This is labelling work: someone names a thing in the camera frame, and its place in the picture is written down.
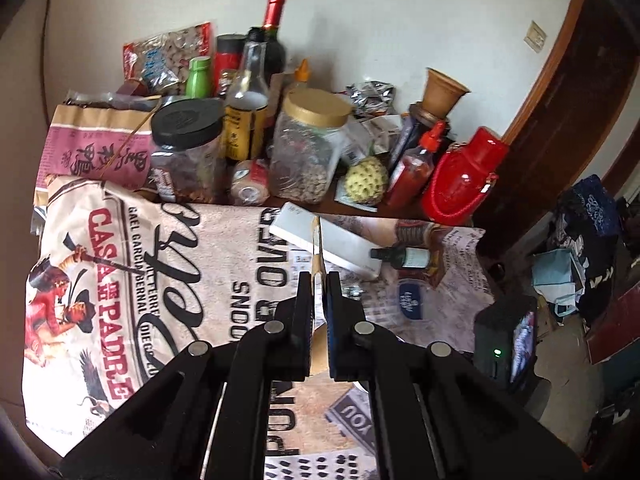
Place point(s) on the red snack packet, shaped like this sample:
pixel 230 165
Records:
pixel 165 55

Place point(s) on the black-lid plastic jar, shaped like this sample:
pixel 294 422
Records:
pixel 187 155

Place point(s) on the red sauce bottle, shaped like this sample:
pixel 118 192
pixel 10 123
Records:
pixel 410 175

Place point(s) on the gold-lid plastic jar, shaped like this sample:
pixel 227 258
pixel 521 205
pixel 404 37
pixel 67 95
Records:
pixel 307 155

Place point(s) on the pink printed paper sack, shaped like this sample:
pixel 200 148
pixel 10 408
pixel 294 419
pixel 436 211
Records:
pixel 85 145

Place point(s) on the printed tablecloth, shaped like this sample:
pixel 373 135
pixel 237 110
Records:
pixel 125 270

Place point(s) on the wall light switch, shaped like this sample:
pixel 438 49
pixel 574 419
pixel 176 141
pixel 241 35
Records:
pixel 535 36

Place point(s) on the clear glass bottle yellow label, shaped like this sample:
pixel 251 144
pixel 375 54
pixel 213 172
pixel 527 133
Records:
pixel 245 120

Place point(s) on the small red white can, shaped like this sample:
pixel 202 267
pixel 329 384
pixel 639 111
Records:
pixel 250 182

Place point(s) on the crumpled silver foil bag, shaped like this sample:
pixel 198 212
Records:
pixel 372 94

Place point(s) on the blue white paper cup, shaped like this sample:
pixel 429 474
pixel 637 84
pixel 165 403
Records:
pixel 411 301

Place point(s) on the red thermos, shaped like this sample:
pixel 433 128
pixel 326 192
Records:
pixel 460 185

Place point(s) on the wine bottle with red foil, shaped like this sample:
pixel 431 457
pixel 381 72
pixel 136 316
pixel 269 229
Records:
pixel 272 55

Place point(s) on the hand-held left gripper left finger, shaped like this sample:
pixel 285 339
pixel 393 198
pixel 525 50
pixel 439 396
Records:
pixel 302 330

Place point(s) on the small dark bottle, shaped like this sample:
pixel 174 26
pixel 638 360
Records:
pixel 402 256

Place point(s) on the red and black canister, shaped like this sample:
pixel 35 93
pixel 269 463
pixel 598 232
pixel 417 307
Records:
pixel 229 65

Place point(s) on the white box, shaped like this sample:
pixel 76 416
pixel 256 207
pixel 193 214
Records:
pixel 350 245

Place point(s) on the blue sequined cloth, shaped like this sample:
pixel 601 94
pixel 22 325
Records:
pixel 595 205

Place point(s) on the dark wooden door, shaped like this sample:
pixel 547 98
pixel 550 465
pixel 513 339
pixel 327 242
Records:
pixel 575 110

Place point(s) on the brown cardboard piece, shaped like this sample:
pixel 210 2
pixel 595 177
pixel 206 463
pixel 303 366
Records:
pixel 316 245

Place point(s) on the brown clay vase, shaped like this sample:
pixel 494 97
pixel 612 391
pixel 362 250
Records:
pixel 442 90

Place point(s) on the yellow-green custard apple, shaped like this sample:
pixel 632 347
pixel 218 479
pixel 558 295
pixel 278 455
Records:
pixel 366 180

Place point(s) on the orange squeeze bottle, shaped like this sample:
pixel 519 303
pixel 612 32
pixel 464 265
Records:
pixel 302 74

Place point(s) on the light blue paper bag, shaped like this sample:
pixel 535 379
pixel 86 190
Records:
pixel 557 280

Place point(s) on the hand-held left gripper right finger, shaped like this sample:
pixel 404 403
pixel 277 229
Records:
pixel 330 330

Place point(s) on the black bag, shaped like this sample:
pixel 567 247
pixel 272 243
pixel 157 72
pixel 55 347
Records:
pixel 600 260

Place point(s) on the crumpled white paper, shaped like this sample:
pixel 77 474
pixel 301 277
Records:
pixel 372 132

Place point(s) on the small green bottle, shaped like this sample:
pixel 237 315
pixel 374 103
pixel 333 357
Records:
pixel 198 77

